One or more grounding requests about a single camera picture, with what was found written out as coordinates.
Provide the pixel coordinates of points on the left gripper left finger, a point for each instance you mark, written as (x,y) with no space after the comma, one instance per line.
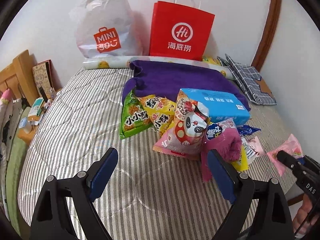
(51,217)

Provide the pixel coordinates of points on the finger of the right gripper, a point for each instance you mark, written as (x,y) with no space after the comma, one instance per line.
(288,160)

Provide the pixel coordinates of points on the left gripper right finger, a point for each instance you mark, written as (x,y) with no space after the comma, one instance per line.
(272,219)

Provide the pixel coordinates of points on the small pink candy packet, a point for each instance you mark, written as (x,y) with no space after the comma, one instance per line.
(290,146)

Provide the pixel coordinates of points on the blue wrapper snack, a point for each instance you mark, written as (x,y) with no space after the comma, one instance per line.
(247,130)

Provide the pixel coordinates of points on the pink panda snack bag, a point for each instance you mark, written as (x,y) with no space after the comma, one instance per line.
(184,136)

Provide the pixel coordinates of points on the green snack bag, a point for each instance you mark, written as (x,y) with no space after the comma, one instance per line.
(134,118)

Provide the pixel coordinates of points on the yellow snack bag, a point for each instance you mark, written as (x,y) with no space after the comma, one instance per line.
(159,110)

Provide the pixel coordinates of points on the person's right hand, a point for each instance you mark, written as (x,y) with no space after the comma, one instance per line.
(299,221)

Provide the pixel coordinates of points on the white pink small packet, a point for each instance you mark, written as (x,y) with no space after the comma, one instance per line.
(253,148)

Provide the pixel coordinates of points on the large pink chips bag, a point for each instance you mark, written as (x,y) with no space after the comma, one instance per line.
(224,137)

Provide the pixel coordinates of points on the grey plaid folded cloth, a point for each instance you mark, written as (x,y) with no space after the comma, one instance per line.
(250,81)

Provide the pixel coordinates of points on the wooden bedside table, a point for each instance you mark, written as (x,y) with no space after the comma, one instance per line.
(27,132)

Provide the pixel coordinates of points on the blue tissue pack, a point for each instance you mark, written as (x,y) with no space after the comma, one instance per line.
(216,105)

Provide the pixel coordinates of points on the striped grey bed quilt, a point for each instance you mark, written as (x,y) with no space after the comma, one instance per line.
(149,196)

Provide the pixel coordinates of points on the yellow snack pack behind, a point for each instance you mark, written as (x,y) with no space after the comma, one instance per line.
(210,60)

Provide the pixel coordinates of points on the small clear bottle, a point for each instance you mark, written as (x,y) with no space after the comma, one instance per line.
(52,93)

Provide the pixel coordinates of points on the wooden headboard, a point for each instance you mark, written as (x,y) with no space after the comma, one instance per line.
(18,76)

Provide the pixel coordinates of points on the purple towel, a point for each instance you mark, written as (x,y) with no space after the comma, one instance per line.
(166,79)

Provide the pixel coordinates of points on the brown patterned book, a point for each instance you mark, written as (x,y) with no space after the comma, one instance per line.
(43,77)

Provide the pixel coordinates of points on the red Haidilao paper bag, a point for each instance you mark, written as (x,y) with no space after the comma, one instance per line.
(179,31)

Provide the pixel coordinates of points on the rolled fruit print mat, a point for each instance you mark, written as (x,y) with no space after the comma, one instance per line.
(124,62)

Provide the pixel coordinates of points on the white Miniso plastic bag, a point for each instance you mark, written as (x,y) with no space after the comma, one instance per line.
(105,27)

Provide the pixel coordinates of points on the wooden door frame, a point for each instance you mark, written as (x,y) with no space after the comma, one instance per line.
(268,34)

